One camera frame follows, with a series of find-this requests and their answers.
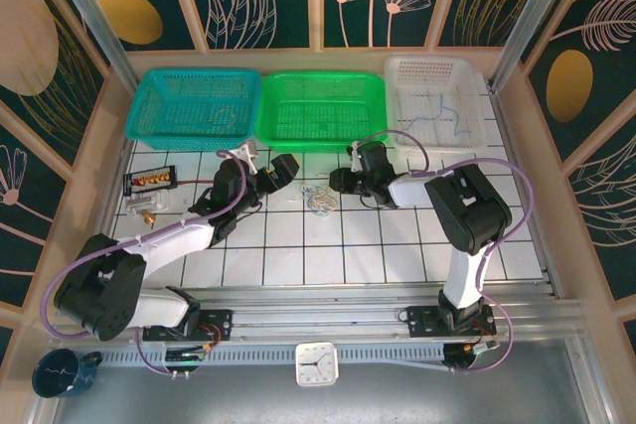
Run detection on thin cable bundle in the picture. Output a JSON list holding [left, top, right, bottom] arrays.
[[289, 180, 338, 219]]

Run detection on thin yellow cable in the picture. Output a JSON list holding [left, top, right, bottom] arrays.
[[212, 106, 238, 128]]

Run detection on green plastic basket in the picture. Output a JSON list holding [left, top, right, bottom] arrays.
[[252, 71, 389, 153]]

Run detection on thin blue cable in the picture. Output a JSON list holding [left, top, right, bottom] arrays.
[[400, 93, 473, 140]]

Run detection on black terminal block yellow plugs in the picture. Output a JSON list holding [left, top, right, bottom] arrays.
[[122, 164, 179, 196]]

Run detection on teal plastic basket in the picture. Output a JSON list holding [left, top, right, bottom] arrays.
[[123, 69, 263, 151]]

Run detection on white plastic basket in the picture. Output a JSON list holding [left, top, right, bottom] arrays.
[[383, 55, 489, 150]]

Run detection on white square clock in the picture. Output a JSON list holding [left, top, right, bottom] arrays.
[[295, 342, 340, 387]]

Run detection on dark blue mug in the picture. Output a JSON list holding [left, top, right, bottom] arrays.
[[31, 349, 103, 399]]

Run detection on aluminium mounting rail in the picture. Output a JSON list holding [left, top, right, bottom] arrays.
[[47, 282, 590, 346]]

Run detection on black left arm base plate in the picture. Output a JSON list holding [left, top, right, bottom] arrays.
[[142, 308, 234, 344]]

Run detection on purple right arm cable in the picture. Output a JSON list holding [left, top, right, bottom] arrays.
[[353, 130, 536, 376]]

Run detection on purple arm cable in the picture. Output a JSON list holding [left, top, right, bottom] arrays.
[[353, 130, 536, 376], [42, 148, 249, 376]]

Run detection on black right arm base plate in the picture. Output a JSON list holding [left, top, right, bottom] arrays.
[[406, 304, 498, 339]]

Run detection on grey slotted cable duct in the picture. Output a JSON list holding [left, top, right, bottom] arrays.
[[96, 342, 451, 370]]

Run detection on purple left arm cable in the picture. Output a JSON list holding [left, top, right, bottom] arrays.
[[42, 148, 249, 376]]

